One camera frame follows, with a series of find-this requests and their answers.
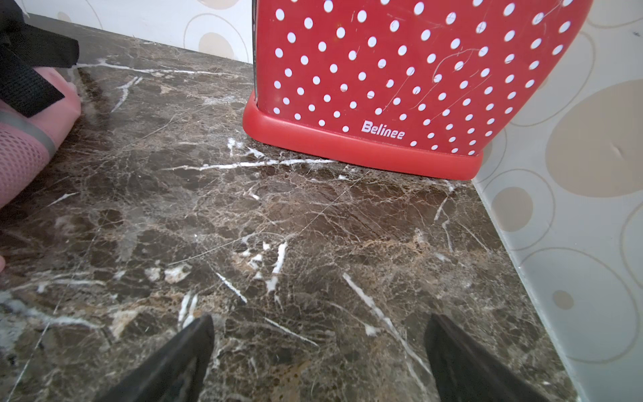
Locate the red polka dot toaster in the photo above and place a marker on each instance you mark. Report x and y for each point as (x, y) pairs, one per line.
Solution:
(415, 87)

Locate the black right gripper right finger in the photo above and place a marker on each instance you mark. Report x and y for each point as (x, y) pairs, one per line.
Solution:
(464, 371)

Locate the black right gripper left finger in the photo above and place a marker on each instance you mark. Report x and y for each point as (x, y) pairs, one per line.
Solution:
(175, 372)

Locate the pink backpack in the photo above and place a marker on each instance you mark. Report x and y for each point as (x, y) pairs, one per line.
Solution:
(38, 106)

